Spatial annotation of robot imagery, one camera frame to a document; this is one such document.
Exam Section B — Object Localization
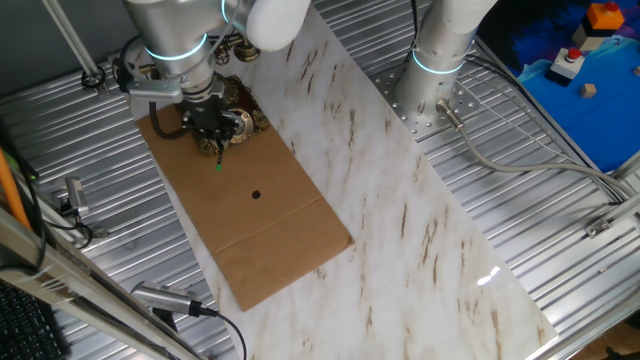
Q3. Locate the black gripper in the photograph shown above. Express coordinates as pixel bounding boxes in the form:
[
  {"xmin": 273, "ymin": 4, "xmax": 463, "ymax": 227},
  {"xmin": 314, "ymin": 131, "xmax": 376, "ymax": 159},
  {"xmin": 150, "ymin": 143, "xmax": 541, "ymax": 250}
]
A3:
[{"xmin": 179, "ymin": 88, "xmax": 247, "ymax": 146}]

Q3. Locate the black screwdriver green cap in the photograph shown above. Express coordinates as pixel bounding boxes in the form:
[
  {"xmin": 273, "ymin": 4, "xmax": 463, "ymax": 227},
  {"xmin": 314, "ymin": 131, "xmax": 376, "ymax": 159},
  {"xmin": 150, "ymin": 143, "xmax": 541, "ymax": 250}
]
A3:
[{"xmin": 214, "ymin": 137, "xmax": 227, "ymax": 173}]

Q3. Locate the brown phone handset cord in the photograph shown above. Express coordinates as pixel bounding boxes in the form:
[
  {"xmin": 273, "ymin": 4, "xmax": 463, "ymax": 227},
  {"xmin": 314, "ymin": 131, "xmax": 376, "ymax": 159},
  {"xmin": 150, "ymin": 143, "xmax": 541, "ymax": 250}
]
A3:
[{"xmin": 147, "ymin": 101, "xmax": 191, "ymax": 140}]

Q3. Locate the brown cardboard sheet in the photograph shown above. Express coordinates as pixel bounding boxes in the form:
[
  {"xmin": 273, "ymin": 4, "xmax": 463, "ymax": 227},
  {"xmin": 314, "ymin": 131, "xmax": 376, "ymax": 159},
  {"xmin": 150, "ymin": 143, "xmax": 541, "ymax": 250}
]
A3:
[
  {"xmin": 107, "ymin": 0, "xmax": 559, "ymax": 360},
  {"xmin": 135, "ymin": 102, "xmax": 356, "ymax": 313}
]

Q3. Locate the orange pole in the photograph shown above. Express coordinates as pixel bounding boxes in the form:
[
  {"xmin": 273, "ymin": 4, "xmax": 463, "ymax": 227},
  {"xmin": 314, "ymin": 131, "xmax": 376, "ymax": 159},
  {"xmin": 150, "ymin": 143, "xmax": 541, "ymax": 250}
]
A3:
[{"xmin": 0, "ymin": 149, "xmax": 32, "ymax": 231}]

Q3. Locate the black keyboard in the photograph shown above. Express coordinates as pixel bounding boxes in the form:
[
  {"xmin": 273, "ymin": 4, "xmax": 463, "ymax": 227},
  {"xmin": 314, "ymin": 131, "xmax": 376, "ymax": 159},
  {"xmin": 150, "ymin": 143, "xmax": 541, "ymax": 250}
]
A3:
[{"xmin": 0, "ymin": 279, "xmax": 66, "ymax": 360}]

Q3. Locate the blue painted mat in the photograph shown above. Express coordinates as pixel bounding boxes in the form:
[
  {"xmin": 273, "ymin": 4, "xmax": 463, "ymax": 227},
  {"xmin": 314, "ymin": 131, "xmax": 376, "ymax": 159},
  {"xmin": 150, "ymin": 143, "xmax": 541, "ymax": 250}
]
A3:
[{"xmin": 477, "ymin": 0, "xmax": 640, "ymax": 174}]

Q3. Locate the orange box red button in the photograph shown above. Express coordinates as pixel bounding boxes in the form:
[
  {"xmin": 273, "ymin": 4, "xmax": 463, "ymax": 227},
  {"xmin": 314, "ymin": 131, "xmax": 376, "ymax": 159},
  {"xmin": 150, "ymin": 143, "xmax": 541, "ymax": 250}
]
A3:
[{"xmin": 585, "ymin": 1, "xmax": 626, "ymax": 32}]

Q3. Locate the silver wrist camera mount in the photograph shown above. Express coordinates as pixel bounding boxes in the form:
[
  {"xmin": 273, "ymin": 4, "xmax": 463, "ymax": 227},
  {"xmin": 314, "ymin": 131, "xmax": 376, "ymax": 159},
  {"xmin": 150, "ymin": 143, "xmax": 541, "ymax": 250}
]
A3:
[{"xmin": 110, "ymin": 55, "xmax": 185, "ymax": 105}]

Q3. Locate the slim aluminium post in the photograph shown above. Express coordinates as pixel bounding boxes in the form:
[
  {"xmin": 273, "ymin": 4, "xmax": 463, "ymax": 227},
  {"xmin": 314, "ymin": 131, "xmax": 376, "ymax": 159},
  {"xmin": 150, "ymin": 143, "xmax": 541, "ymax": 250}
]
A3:
[{"xmin": 42, "ymin": 0, "xmax": 109, "ymax": 96}]

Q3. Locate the silver ribbed camera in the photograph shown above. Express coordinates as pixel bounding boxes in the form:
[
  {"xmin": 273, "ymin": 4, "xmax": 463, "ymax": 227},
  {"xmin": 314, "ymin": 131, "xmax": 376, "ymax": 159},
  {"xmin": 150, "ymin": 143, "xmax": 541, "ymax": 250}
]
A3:
[{"xmin": 130, "ymin": 280, "xmax": 204, "ymax": 319}]

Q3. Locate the black camera cable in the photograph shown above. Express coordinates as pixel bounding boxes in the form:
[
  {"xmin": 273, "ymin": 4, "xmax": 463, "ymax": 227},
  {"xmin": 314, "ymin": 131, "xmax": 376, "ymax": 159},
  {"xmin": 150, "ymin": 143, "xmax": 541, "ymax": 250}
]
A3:
[{"xmin": 199, "ymin": 305, "xmax": 249, "ymax": 360}]

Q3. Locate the aluminium frame rail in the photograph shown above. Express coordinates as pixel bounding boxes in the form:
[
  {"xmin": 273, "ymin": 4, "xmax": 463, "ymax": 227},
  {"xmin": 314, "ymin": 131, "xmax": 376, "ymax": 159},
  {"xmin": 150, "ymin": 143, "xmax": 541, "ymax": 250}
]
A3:
[{"xmin": 0, "ymin": 207, "xmax": 201, "ymax": 360}]

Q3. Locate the black base cable bundle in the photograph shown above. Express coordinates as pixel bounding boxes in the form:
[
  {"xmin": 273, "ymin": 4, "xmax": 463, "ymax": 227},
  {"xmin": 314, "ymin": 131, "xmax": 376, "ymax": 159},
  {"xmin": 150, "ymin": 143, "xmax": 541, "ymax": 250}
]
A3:
[{"xmin": 408, "ymin": 0, "xmax": 422, "ymax": 54}]

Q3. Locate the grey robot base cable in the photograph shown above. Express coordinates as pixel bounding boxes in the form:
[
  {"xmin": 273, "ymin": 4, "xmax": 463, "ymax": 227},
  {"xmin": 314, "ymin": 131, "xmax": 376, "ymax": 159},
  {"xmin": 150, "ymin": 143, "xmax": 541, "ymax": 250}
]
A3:
[{"xmin": 435, "ymin": 98, "xmax": 636, "ymax": 201}]

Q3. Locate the small metal corner bracket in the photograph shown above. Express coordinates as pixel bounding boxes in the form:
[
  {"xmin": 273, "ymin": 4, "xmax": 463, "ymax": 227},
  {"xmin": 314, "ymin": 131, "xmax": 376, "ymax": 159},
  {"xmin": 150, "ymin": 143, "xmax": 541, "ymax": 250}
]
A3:
[{"xmin": 584, "ymin": 218, "xmax": 614, "ymax": 239}]

